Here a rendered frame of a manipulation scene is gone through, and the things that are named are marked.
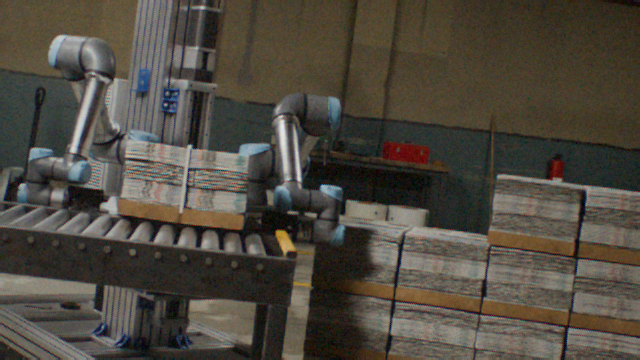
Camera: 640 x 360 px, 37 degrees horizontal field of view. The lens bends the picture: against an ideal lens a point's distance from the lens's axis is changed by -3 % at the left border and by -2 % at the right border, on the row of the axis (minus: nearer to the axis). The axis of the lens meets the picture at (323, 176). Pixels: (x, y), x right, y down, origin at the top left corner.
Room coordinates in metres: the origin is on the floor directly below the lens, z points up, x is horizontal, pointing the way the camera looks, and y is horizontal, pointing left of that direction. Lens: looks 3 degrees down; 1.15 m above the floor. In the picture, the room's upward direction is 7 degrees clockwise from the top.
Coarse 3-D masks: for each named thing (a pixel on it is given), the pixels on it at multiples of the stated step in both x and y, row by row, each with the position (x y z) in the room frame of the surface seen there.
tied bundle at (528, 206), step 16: (512, 176) 3.34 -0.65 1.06; (496, 192) 3.17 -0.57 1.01; (512, 192) 3.16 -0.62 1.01; (528, 192) 3.15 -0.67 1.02; (544, 192) 3.14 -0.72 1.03; (560, 192) 3.13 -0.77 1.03; (576, 192) 3.13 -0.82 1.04; (496, 208) 3.18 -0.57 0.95; (512, 208) 3.17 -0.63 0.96; (528, 208) 3.15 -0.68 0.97; (544, 208) 3.14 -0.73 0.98; (560, 208) 3.13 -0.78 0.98; (576, 208) 3.12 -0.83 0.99; (496, 224) 3.17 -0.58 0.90; (512, 224) 3.16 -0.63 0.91; (528, 224) 3.15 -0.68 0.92; (544, 224) 3.14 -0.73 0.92; (560, 224) 3.13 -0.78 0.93; (576, 224) 3.11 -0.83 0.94; (560, 240) 3.13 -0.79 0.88
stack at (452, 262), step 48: (384, 240) 3.24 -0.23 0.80; (432, 240) 3.21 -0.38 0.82; (480, 240) 3.32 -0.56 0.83; (432, 288) 3.20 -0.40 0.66; (480, 288) 3.17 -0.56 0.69; (528, 288) 3.14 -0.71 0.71; (576, 288) 3.11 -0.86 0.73; (624, 288) 3.08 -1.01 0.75; (336, 336) 3.26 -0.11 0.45; (384, 336) 3.23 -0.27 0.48; (432, 336) 3.20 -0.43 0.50; (480, 336) 3.17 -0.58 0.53; (528, 336) 3.13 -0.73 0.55; (576, 336) 3.11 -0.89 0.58; (624, 336) 3.08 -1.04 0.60
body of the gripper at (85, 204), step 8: (72, 192) 3.06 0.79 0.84; (80, 192) 3.06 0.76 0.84; (88, 192) 3.05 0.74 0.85; (96, 192) 3.06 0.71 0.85; (72, 200) 3.08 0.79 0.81; (80, 200) 3.06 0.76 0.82; (88, 200) 3.04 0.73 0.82; (96, 200) 3.06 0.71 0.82; (64, 208) 3.04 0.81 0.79; (80, 208) 3.06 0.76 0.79; (88, 208) 3.05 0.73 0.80; (96, 208) 3.05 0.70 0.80
